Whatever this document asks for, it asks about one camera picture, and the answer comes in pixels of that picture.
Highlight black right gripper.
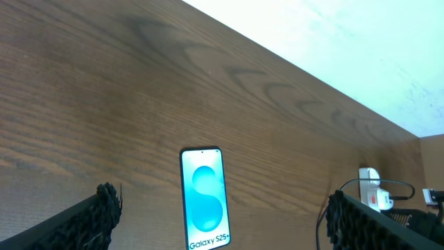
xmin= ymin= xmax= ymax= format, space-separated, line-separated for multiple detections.
xmin=383 ymin=208 xmax=444 ymax=245

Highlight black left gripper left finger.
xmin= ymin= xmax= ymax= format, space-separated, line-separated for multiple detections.
xmin=1 ymin=183 xmax=123 ymax=250

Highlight white power strip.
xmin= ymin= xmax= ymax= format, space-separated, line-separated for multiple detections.
xmin=359 ymin=167 xmax=380 ymax=212

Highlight blue Galaxy smartphone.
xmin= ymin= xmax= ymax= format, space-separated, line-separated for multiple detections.
xmin=179 ymin=146 xmax=232 ymax=250

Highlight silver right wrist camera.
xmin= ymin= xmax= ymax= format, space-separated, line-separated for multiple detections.
xmin=422 ymin=189 xmax=444 ymax=206

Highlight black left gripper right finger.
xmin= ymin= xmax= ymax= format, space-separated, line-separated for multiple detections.
xmin=325 ymin=190 xmax=443 ymax=250

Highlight black USB charging cable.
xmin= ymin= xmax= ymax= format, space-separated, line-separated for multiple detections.
xmin=314 ymin=178 xmax=416 ymax=250

